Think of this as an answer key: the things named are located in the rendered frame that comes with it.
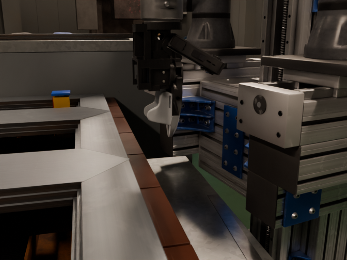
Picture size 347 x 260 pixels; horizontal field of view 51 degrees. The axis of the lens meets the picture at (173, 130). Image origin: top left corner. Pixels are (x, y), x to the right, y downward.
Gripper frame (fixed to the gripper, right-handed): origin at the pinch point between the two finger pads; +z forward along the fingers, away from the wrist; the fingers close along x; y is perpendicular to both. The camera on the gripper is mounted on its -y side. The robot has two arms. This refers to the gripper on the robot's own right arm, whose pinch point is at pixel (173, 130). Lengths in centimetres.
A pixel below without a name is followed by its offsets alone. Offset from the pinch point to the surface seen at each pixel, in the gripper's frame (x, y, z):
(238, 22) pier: -425, -202, -28
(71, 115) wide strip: -41.9, 20.1, 5.4
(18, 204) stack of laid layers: 9.5, 27.4, 7.7
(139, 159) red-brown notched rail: -5.9, 6.0, 7.7
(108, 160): -0.5, 12.6, 5.4
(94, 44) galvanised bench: -82, 11, -13
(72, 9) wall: -724, 26, -59
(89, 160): -1.4, 16.1, 5.4
